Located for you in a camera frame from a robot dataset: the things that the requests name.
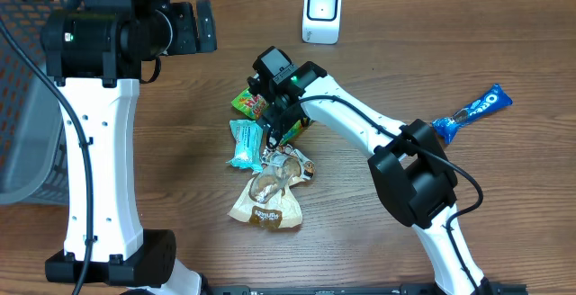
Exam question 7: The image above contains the green Haribo candy bag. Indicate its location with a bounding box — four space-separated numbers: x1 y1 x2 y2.
230 88 307 145

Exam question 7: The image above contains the light teal snack bar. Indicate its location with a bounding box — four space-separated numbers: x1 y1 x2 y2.
228 120 263 173

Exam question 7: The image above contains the beige cookie bag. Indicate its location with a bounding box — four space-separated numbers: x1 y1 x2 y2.
228 144 315 230

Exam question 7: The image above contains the blue Oreo pack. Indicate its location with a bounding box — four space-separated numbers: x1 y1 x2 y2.
432 84 513 144

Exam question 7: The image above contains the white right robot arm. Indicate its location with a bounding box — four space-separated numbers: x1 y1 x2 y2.
247 47 491 294

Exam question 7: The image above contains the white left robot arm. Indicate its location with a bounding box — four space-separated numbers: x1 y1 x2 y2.
40 0 217 295

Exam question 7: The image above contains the white barcode scanner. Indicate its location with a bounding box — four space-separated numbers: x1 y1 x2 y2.
301 0 342 45

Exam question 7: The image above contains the grey plastic basket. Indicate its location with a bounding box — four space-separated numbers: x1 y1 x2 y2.
1 0 68 205

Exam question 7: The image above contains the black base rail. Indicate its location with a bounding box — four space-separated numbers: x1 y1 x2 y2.
127 283 528 295

